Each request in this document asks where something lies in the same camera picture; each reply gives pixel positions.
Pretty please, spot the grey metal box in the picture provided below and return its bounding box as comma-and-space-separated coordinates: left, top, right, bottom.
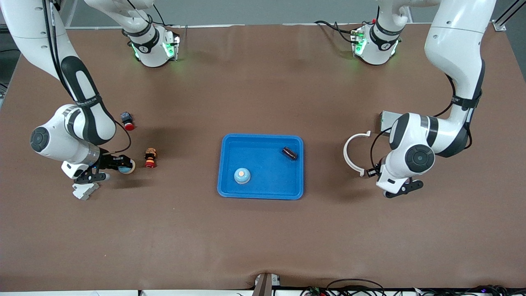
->
379, 111, 396, 133

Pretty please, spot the blue plastic tray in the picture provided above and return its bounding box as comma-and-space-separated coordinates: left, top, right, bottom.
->
217, 134, 305, 201

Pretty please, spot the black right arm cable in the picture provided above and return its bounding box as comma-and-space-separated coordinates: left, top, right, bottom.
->
41, 0, 132, 157

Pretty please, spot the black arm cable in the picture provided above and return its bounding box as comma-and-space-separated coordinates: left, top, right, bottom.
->
41, 0, 132, 157
370, 74, 473, 171

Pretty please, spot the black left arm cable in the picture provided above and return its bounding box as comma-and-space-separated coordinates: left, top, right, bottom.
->
370, 74, 473, 171

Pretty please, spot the white curved plastic bracket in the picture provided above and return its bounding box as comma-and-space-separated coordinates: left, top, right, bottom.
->
343, 131, 371, 177

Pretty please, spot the black looped cable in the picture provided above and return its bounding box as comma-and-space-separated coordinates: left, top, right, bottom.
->
327, 279, 385, 296

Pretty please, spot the black right base cable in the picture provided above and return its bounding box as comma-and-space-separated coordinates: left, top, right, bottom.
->
140, 2, 181, 29

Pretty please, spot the black base cable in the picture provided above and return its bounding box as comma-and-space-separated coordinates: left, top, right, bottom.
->
140, 2, 181, 29
314, 20, 358, 44

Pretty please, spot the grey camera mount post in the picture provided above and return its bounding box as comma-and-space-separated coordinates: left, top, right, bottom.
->
252, 273, 281, 296

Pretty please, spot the black left base cable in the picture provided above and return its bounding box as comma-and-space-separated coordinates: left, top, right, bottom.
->
314, 20, 358, 44

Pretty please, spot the black cable bundle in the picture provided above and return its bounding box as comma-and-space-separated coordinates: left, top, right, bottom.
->
419, 284, 526, 296

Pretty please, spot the aluminium frame strut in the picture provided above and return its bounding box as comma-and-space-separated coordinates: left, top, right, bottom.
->
491, 0, 518, 31

